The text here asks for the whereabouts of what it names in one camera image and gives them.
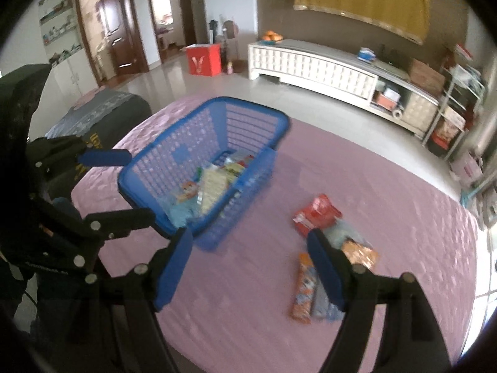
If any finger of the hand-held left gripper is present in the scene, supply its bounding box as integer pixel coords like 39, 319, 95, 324
46, 201, 157, 242
26, 135, 133, 172

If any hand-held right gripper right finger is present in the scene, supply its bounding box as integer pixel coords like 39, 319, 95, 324
307, 228, 440, 373

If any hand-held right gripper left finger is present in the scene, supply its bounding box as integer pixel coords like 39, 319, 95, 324
69, 227, 194, 373

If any long orange snack packet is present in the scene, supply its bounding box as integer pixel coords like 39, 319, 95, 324
290, 252, 320, 324

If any blue stick snack packet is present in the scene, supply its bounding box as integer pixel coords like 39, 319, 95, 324
311, 276, 344, 321

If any orange patterned snack packet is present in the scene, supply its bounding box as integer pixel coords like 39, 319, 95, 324
341, 239, 379, 273

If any light blue snack packet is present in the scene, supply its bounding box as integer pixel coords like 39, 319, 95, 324
163, 198, 199, 229
324, 219, 362, 249

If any blue plastic basket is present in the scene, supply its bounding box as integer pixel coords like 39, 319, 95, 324
117, 96, 291, 252

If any red snack pouch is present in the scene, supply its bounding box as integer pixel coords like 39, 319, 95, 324
292, 194, 343, 237

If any beige stick snack packet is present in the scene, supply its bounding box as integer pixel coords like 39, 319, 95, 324
198, 166, 234, 215

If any green and yellow snack packet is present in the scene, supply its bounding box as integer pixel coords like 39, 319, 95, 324
221, 154, 255, 177

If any dark chair cover gold print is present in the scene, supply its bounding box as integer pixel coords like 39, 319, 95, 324
44, 90, 153, 181

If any pink tablecloth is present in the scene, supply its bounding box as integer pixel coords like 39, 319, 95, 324
72, 99, 480, 373

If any white display cabinet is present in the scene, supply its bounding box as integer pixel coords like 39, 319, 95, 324
39, 0, 102, 98

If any brown wooden door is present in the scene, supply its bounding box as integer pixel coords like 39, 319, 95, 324
74, 0, 150, 86

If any red gift box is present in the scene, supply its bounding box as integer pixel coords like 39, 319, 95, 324
185, 44, 222, 77

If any pink shopping bag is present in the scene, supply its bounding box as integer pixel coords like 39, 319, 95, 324
450, 151, 484, 187

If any small red box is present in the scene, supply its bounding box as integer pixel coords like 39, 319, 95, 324
375, 93, 397, 111

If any orange snack bag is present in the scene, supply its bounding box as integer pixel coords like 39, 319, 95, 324
439, 120, 463, 140

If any white tufted TV cabinet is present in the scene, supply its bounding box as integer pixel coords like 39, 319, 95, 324
248, 39, 441, 136

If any white metal shelf rack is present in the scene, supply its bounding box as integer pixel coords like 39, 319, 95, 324
423, 62, 486, 160

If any brown cardboard box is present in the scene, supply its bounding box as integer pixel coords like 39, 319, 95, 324
408, 59, 446, 93

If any black router with antennas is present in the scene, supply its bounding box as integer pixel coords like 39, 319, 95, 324
378, 44, 404, 68

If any brown doorway frame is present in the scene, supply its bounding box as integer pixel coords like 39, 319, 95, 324
144, 0, 197, 63

